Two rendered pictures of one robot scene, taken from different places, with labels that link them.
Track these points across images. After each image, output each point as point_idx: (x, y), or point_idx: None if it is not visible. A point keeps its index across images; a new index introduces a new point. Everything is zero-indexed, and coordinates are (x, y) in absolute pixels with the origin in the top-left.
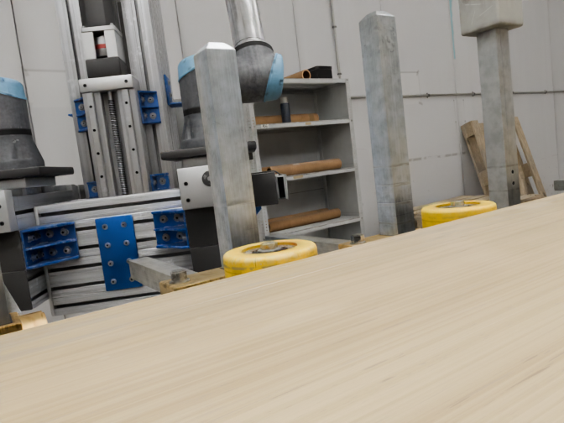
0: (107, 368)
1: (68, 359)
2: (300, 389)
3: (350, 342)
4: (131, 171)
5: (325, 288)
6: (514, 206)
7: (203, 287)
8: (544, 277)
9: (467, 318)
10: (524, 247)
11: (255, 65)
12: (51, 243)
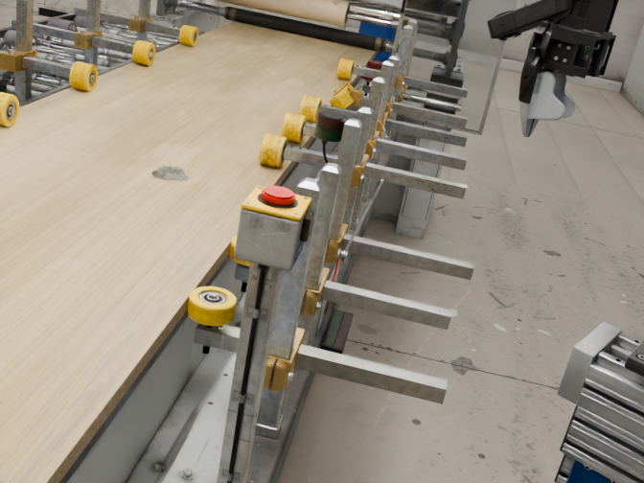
0: (208, 201)
1: (220, 202)
2: (168, 200)
3: (170, 208)
4: None
5: (196, 223)
6: (179, 303)
7: (238, 224)
8: (142, 227)
9: (152, 214)
10: (152, 244)
11: None
12: None
